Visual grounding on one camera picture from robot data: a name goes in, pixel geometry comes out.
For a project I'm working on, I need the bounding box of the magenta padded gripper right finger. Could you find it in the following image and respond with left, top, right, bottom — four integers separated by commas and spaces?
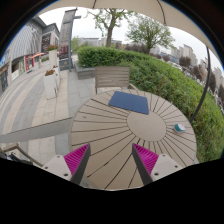
132, 143, 182, 185

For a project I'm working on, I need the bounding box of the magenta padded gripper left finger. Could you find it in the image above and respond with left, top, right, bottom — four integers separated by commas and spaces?
42, 144, 91, 185

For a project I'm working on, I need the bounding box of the blue mouse pad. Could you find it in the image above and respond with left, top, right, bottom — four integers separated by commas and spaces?
109, 91, 149, 115

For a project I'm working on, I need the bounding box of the round slatted wooden table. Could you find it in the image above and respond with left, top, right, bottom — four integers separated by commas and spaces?
70, 90, 197, 190

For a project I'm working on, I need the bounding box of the wooden chair at left edge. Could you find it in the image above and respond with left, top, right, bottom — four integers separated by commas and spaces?
0, 143, 42, 167

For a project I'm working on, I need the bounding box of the near white planter box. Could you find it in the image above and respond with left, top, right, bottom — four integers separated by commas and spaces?
43, 69, 57, 99

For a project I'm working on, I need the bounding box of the white planter box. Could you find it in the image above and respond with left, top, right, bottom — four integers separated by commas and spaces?
47, 44, 58, 66
43, 69, 57, 99

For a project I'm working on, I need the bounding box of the green trimmed hedge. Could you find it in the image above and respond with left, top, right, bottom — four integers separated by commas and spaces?
78, 46, 224, 162

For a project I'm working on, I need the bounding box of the far white planter box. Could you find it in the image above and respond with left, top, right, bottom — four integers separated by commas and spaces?
47, 44, 58, 66

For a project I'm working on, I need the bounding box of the tall grey sign pillar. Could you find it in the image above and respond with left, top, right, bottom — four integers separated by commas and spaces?
59, 8, 80, 71

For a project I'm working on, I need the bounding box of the curved dark umbrella pole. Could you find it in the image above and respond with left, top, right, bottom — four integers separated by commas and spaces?
189, 45, 212, 124

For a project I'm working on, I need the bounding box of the large tree behind hedge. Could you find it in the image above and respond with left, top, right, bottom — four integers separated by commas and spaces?
126, 15, 175, 51

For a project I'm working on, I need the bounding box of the beige patio umbrella canopy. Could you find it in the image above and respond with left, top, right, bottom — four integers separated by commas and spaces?
38, 0, 224, 64

